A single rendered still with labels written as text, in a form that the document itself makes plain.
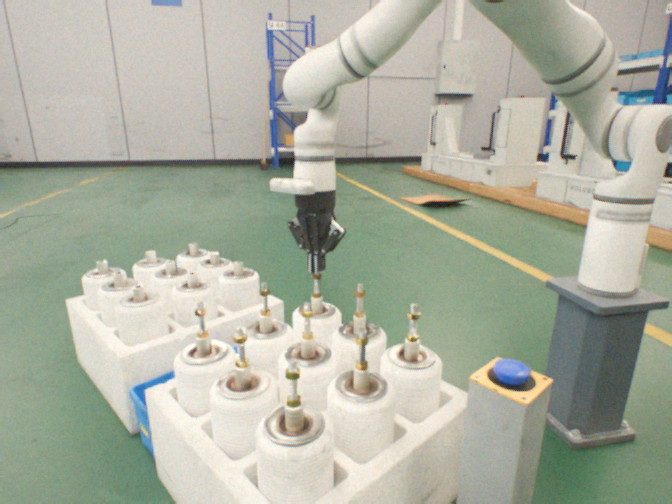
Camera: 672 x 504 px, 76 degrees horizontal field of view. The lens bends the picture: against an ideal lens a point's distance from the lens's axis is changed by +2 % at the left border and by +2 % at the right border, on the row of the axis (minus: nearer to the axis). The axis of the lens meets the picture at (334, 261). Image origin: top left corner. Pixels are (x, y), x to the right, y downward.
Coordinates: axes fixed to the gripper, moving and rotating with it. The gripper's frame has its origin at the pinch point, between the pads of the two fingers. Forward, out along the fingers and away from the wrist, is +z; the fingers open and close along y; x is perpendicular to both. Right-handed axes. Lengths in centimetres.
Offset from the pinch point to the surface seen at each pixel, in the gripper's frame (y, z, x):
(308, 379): -12.8, 11.5, 17.2
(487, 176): 79, 18, -326
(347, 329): -9.7, 9.8, 3.0
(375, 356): -16.0, 12.8, 3.5
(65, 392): 53, 35, 29
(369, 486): -27.8, 17.7, 23.0
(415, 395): -25.9, 13.9, 7.7
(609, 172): -16, 5, -274
